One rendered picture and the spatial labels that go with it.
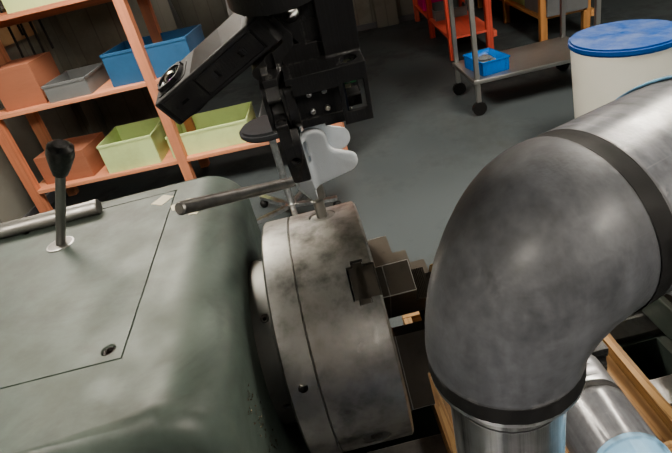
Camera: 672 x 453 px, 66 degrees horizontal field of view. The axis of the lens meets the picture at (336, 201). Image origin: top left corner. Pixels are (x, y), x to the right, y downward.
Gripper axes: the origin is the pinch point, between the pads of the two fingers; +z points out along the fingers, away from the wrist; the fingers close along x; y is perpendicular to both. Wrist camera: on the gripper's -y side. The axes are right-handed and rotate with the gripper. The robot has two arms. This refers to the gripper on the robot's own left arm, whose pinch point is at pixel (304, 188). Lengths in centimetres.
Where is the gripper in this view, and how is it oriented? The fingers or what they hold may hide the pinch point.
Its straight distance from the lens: 50.1
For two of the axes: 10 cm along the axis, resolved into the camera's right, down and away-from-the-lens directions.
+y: 9.7, -2.4, 0.1
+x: -1.7, -6.7, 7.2
